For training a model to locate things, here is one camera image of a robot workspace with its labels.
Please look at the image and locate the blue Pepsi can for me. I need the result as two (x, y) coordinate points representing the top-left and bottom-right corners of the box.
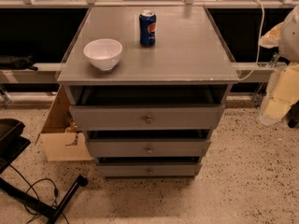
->
(139, 10), (156, 47)

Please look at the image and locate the grey drawer cabinet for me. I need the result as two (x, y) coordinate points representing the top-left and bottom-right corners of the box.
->
(55, 5), (240, 179)

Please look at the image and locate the grey middle drawer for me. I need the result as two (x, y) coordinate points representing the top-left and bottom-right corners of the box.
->
(87, 130), (210, 158)

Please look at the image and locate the grey metal rail frame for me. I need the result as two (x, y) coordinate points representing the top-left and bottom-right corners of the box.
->
(1, 0), (298, 93)

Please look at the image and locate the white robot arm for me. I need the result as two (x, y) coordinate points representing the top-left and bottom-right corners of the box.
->
(259, 6), (299, 125)

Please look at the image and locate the brown cardboard box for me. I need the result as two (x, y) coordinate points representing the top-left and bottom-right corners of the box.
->
(40, 87), (93, 161)

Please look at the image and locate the grey drawer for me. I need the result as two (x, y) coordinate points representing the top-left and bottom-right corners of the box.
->
(87, 130), (210, 158)
(97, 157), (202, 177)
(69, 86), (224, 131)

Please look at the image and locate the white hanging cable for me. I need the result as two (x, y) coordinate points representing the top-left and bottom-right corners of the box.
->
(237, 0), (266, 82)

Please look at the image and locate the black cloth on rail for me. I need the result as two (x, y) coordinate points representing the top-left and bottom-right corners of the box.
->
(0, 55), (38, 71)

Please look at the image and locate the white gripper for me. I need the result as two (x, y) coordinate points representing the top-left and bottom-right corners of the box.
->
(258, 62), (299, 125)

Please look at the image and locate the grey bottom drawer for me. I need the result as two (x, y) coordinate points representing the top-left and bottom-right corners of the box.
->
(97, 157), (202, 177)

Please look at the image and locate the black floor cable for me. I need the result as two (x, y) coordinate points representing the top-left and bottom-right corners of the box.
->
(7, 163), (71, 224)

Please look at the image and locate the grey top drawer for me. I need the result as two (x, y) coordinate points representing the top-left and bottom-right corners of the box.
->
(69, 86), (224, 131)

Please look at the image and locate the black stand with legs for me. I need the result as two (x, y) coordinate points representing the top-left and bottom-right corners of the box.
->
(0, 119), (89, 224)

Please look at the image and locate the white ceramic bowl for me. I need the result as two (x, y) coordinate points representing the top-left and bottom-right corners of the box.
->
(83, 39), (122, 71)

